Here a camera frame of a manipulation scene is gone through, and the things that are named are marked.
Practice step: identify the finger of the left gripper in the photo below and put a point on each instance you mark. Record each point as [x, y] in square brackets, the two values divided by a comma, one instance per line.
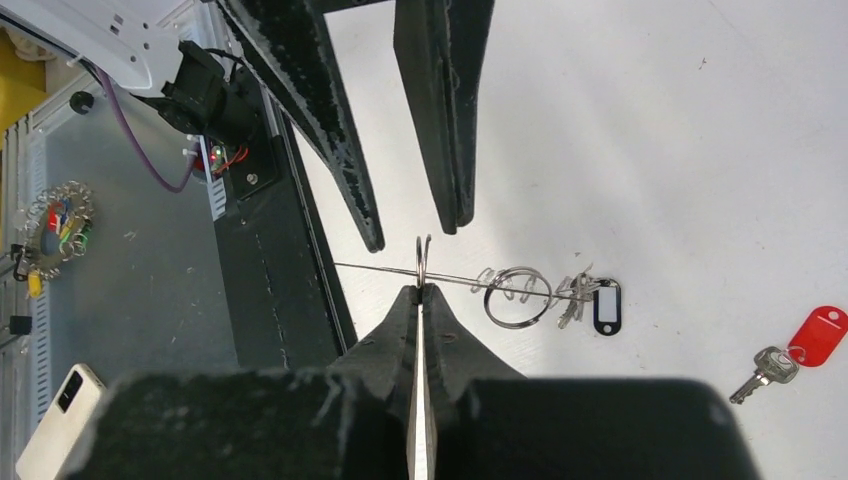
[440, 49]
[287, 44]

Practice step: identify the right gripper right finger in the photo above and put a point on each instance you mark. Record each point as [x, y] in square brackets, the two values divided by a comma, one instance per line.
[489, 421]

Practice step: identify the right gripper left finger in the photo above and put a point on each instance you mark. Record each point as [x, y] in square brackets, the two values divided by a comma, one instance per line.
[350, 420]

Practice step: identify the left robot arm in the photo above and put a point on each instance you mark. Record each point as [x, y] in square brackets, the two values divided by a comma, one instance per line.
[177, 77]

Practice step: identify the left controller board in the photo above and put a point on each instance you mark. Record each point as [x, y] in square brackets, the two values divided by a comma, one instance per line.
[211, 156]

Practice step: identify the white smartphone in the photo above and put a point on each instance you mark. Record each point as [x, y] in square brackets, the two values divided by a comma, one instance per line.
[61, 426]

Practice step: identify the key with red tag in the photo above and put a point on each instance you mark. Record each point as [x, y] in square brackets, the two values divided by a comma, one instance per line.
[812, 345]

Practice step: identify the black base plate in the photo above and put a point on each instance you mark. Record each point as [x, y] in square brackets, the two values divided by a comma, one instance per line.
[286, 304]

